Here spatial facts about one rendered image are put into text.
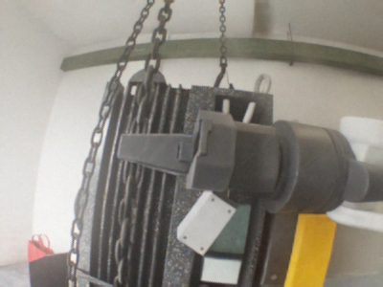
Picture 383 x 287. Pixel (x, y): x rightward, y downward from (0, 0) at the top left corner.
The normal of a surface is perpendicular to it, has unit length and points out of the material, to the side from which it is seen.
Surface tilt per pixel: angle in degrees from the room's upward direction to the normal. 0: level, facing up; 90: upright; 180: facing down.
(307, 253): 90
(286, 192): 92
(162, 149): 88
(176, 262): 90
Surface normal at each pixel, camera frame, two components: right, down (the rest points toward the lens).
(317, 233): -0.09, -0.20
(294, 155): -0.99, -0.11
